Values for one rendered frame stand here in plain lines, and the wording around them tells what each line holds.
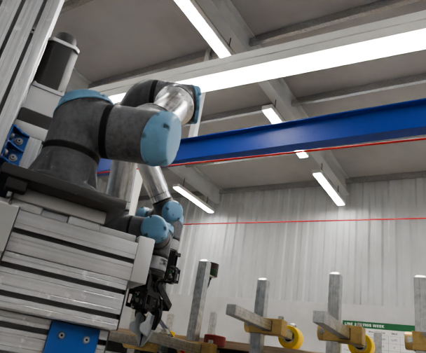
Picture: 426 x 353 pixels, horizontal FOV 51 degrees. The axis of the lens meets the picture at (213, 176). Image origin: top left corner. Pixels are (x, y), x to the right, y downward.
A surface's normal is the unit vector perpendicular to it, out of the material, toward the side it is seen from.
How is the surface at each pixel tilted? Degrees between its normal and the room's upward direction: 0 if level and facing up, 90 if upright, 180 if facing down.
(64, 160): 72
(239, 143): 90
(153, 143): 126
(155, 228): 90
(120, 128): 109
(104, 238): 90
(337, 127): 90
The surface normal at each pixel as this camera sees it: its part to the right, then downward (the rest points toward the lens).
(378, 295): -0.51, -0.43
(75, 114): 0.00, -0.41
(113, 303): 0.48, -0.29
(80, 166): 0.72, -0.45
